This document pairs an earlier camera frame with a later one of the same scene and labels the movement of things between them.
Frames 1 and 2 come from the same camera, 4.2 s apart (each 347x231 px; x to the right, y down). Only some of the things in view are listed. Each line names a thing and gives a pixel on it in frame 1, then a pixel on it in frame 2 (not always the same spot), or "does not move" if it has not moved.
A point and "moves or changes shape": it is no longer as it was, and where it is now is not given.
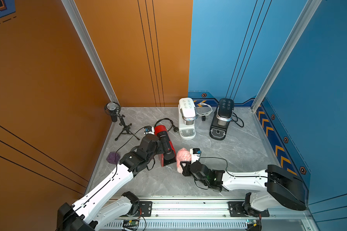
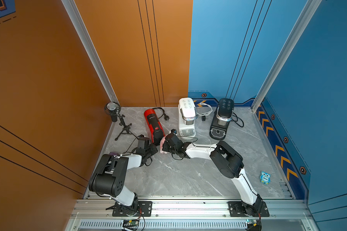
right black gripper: [186, 168] -> [165, 145]
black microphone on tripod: [113, 109] does not move
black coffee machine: [223, 116] does not move
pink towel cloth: [182, 155] -> [162, 140]
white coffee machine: [187, 114] does not move
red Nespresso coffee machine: [168, 156] moves or changes shape
